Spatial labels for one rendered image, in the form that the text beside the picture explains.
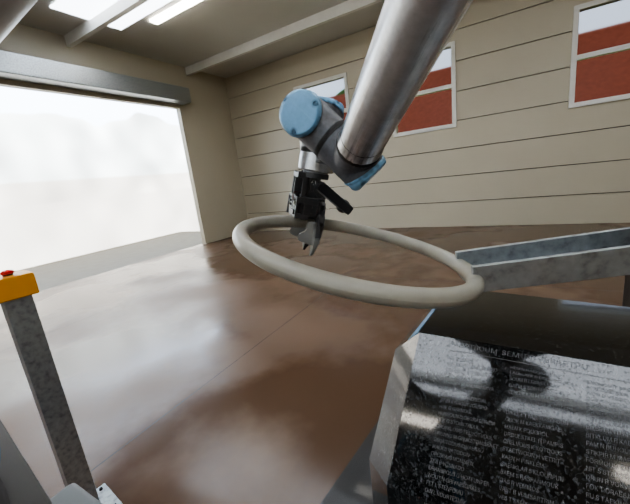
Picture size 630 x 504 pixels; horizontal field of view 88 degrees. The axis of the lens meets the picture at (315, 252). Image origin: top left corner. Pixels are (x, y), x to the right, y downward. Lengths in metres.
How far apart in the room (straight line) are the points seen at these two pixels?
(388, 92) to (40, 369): 1.52
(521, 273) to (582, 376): 0.29
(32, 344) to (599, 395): 1.69
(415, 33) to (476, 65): 6.73
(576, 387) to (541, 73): 6.46
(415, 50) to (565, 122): 6.61
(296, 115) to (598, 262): 0.59
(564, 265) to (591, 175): 6.39
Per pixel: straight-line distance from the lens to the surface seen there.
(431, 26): 0.42
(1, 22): 0.28
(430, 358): 0.90
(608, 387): 0.89
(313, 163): 0.81
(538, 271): 0.69
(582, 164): 7.05
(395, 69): 0.46
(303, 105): 0.69
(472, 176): 7.00
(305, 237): 0.84
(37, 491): 0.50
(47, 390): 1.69
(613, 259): 0.74
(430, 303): 0.48
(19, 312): 1.59
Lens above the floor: 1.30
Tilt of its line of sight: 13 degrees down
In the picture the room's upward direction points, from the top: 7 degrees counter-clockwise
